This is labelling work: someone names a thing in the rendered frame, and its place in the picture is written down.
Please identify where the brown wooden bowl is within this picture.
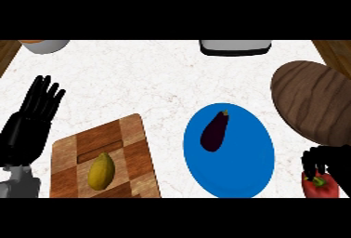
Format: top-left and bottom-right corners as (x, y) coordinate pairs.
(270, 59), (351, 147)

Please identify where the white and black appliance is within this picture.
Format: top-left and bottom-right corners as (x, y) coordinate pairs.
(198, 39), (273, 58)

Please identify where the dark purple eggplant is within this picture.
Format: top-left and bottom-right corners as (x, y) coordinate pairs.
(200, 109), (230, 152)

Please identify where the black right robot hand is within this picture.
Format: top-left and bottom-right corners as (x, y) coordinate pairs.
(301, 144), (351, 198)

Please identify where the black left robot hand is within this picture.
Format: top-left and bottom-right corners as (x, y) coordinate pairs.
(0, 74), (68, 168)

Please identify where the checkered wooden cutting board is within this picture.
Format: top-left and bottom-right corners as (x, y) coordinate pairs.
(49, 112), (163, 199)

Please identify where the blue plate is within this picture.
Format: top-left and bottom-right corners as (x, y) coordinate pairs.
(183, 102), (278, 199)

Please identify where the red bell pepper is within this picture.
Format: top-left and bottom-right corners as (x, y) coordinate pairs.
(301, 172), (341, 199)

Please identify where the white round pot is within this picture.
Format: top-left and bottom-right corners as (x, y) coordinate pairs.
(18, 39), (71, 56)

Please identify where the yellow mango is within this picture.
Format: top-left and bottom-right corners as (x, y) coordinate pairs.
(87, 152), (117, 192)

